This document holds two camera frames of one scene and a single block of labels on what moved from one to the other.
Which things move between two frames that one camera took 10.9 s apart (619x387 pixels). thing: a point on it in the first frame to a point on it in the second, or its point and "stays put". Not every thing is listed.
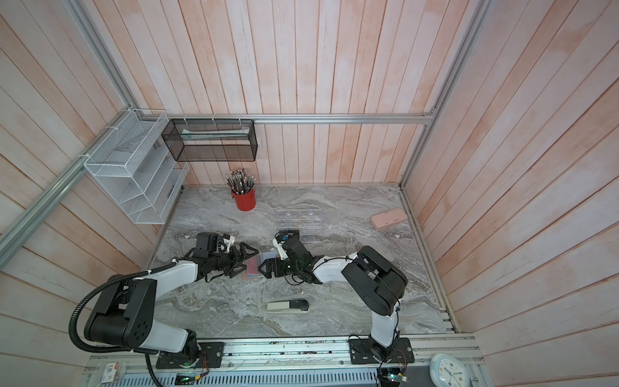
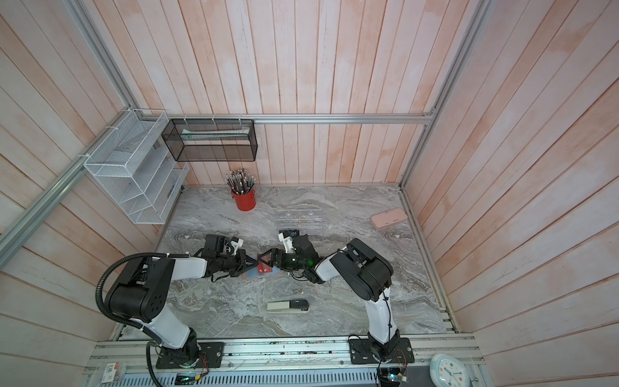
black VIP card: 292,235 stays put
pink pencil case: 388,218 stays put
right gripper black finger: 272,264 to 276,257
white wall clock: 447,371 stays put
